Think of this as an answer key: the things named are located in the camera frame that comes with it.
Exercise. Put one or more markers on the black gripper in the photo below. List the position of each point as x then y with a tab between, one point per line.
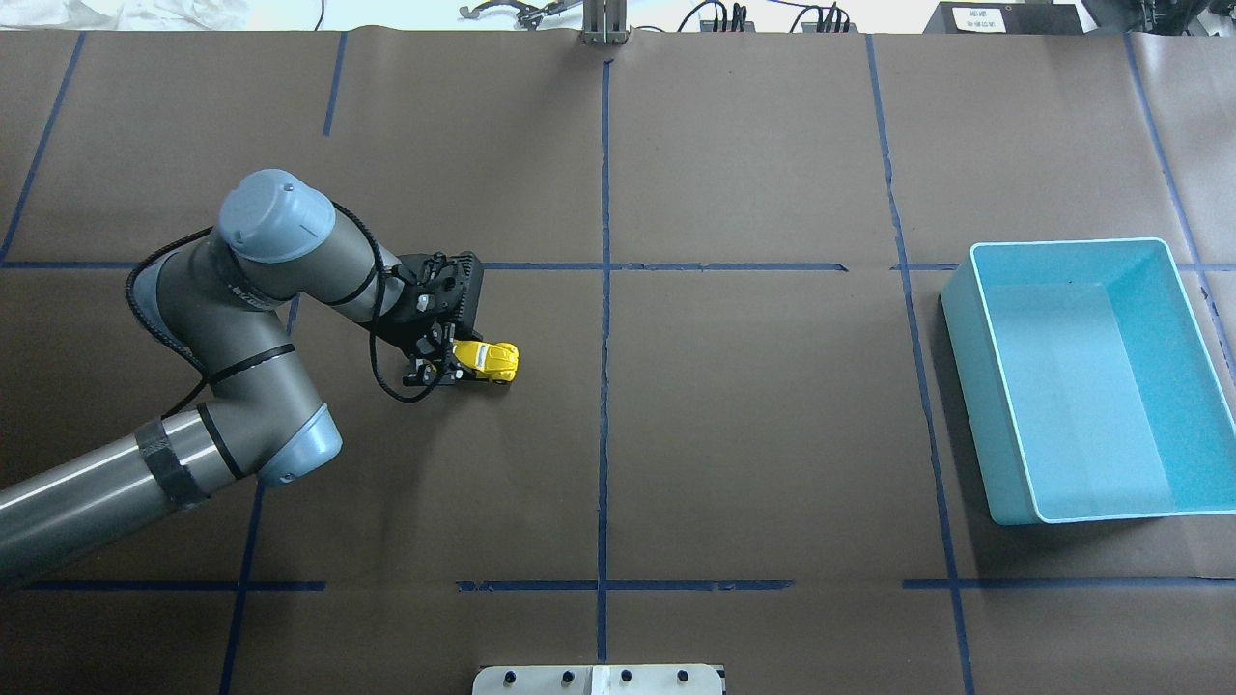
409	335

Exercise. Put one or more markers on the yellow beetle toy car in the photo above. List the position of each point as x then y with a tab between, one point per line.
497	363

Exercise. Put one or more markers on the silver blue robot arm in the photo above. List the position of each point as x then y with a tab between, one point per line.
213	298

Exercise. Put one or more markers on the crumpled white plastic bag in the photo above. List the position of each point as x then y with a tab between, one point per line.
172	16

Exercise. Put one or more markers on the black box with label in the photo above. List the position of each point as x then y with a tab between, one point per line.
976	17

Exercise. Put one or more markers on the turquoise plastic bin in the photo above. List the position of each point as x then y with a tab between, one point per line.
1090	393

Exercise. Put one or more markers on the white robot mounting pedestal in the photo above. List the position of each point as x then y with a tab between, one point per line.
671	678

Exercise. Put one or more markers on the aluminium frame post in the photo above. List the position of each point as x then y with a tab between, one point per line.
604	22

